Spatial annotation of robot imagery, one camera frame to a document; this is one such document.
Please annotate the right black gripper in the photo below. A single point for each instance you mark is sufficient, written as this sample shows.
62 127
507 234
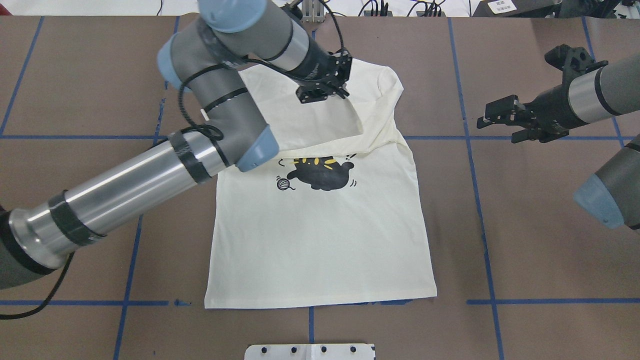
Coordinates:
551 106

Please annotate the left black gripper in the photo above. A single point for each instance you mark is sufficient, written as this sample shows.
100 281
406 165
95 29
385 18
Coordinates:
316 69

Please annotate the cream long-sleeve cat shirt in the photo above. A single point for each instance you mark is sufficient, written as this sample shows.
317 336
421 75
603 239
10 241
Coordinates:
335 218

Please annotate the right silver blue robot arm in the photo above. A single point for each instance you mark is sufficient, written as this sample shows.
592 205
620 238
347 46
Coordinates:
545 178

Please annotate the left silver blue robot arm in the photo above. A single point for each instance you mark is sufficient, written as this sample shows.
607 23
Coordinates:
225 128

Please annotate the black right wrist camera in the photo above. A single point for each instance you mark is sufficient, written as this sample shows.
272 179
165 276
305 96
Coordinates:
572 60

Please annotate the aluminium frame post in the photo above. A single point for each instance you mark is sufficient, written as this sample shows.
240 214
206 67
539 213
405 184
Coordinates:
313 11

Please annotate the white camera pole with base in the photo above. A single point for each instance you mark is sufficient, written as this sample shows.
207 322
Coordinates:
311 351

